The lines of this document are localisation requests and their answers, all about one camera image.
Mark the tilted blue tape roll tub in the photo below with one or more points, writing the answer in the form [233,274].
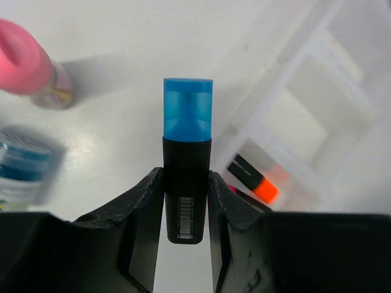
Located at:
[30,165]

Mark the pink cap highlighter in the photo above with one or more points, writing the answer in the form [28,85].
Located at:
[233,189]

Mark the pink lid small bottle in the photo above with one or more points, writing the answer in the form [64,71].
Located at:
[28,71]

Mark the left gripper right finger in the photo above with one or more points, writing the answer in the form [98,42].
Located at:
[267,251]

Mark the translucent white compartment tray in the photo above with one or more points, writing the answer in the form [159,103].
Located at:
[312,105]

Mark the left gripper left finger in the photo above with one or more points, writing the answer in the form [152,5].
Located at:
[110,249]

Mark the orange cap highlighter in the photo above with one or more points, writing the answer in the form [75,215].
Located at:
[253,179]

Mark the blue cap highlighter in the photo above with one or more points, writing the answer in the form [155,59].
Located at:
[187,123]

